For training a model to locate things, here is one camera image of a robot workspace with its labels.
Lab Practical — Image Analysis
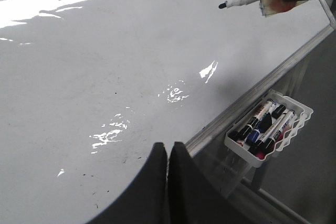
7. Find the white whiteboard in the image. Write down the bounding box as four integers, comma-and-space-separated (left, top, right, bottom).
1, 0, 329, 223

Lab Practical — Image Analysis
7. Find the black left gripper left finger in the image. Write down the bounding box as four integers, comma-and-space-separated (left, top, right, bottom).
89, 142, 167, 223

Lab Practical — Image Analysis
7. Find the red capped whiteboard marker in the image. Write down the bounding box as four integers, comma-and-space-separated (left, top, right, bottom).
256, 126, 291, 160

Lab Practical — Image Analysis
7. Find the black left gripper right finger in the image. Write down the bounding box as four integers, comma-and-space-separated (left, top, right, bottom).
167, 142, 249, 223

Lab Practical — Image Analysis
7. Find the black capped whiteboard marker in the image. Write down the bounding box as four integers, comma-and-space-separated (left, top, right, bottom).
228, 99, 275, 142

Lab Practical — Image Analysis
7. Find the blue whiteboard marker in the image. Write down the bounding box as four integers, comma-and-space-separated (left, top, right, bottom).
246, 104, 286, 145

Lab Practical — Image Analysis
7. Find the white plastic marker tray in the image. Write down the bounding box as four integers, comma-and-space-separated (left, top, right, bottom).
224, 90, 313, 168

